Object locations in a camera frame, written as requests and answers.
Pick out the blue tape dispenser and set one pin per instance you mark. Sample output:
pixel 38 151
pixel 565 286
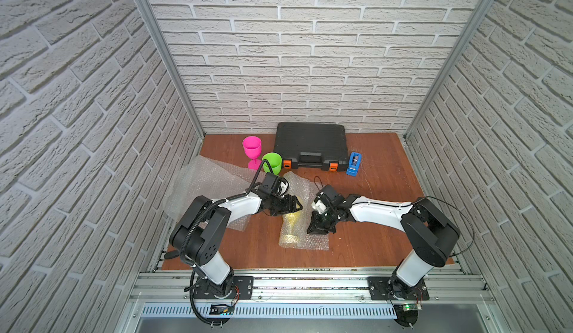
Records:
pixel 354 164

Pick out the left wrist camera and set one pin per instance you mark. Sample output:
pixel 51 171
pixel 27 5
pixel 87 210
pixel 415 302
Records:
pixel 281 187

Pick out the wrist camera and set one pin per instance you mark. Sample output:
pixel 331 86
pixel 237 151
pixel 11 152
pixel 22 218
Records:
pixel 281 187
pixel 319 206

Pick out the yellow plastic wine glass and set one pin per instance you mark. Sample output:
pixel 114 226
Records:
pixel 294 229

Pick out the pink plastic wine glass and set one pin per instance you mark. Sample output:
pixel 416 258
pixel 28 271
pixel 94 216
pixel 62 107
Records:
pixel 252 147

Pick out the black plastic tool case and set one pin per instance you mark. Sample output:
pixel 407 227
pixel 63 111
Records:
pixel 313 145

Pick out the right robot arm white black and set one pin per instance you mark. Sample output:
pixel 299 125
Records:
pixel 431 234

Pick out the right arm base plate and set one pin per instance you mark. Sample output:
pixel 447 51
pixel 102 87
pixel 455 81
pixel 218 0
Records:
pixel 380 288

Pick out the bubble wrap sheet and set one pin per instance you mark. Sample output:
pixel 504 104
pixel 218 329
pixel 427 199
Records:
pixel 305 191

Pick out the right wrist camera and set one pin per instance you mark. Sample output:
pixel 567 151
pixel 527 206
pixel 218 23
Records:
pixel 319 206

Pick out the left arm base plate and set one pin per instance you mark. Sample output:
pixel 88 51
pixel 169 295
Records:
pixel 229 289

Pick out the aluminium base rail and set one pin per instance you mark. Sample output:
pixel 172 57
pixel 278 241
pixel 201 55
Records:
pixel 314 294

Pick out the bubble wrap stack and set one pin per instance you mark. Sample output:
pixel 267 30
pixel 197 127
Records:
pixel 203 177

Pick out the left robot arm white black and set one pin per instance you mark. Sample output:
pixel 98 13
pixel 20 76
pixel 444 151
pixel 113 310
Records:
pixel 197 237

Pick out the green plastic wine glass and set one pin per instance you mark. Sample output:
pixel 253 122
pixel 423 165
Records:
pixel 274 163

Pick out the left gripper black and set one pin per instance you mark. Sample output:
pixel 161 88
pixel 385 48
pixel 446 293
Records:
pixel 286 203

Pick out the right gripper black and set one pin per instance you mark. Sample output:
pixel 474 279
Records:
pixel 316 227

